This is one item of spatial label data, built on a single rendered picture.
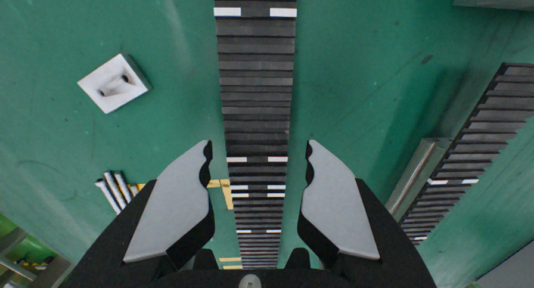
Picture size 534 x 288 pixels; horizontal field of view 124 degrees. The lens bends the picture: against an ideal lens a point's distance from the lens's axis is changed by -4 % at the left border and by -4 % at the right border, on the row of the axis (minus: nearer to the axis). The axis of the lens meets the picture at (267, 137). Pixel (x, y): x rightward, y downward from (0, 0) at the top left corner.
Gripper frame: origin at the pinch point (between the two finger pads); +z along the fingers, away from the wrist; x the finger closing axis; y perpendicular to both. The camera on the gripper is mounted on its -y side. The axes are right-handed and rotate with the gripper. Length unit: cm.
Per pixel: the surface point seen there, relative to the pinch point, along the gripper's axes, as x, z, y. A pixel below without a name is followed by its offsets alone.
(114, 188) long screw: -17.4, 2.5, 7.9
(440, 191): 18.6, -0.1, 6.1
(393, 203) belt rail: 17.0, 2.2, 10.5
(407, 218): 16.7, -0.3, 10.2
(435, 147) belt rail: 17.6, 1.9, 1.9
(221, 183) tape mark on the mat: -4.8, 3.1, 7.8
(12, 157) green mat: -28.2, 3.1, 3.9
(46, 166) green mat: -25.0, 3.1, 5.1
